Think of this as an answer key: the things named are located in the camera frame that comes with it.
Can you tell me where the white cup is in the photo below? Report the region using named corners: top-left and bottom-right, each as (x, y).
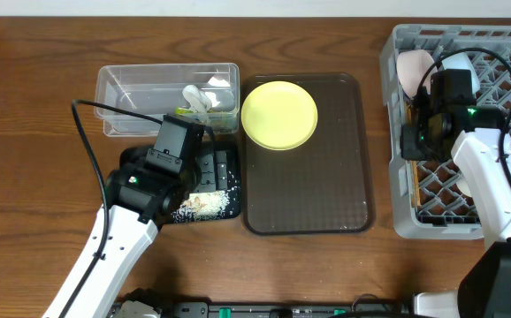
top-left (442, 52), bottom-right (480, 94)

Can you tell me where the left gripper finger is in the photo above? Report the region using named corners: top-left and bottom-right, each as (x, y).
top-left (197, 148), bottom-right (217, 190)
top-left (216, 149), bottom-right (229, 188)

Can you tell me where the light blue bowl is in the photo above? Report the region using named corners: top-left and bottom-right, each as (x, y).
top-left (455, 176), bottom-right (472, 197)

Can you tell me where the wooden chopstick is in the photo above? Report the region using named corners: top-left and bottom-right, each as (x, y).
top-left (410, 161), bottom-right (421, 208)
top-left (406, 105), bottom-right (416, 131)

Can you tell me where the grey dishwasher rack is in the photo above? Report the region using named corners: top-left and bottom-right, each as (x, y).
top-left (379, 24), bottom-right (511, 240)

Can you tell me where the green snack wrapper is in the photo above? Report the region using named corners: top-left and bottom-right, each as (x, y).
top-left (175, 107), bottom-right (239, 133)

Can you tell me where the brown serving tray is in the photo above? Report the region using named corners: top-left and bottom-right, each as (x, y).
top-left (241, 73), bottom-right (375, 236)

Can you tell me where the clear plastic waste bin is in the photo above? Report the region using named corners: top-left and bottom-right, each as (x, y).
top-left (95, 63), bottom-right (240, 120)

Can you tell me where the white napkin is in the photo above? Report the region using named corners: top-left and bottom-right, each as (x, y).
top-left (179, 85), bottom-right (212, 123)

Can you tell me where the pink bowl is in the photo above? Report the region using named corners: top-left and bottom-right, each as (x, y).
top-left (396, 49), bottom-right (434, 99)

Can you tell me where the leftover rice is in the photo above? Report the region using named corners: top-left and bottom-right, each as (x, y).
top-left (172, 186), bottom-right (240, 223)

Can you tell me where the black waste tray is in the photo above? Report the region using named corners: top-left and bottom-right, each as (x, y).
top-left (118, 140), bottom-right (242, 224)

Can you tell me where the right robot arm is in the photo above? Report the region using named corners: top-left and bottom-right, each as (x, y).
top-left (400, 69), bottom-right (511, 317)

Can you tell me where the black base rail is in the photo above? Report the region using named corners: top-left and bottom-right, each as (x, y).
top-left (104, 300), bottom-right (416, 318)

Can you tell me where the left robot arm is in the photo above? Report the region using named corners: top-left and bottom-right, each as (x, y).
top-left (45, 116), bottom-right (225, 317)

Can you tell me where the yellow plate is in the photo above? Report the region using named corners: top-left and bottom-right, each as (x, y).
top-left (240, 81), bottom-right (318, 151)

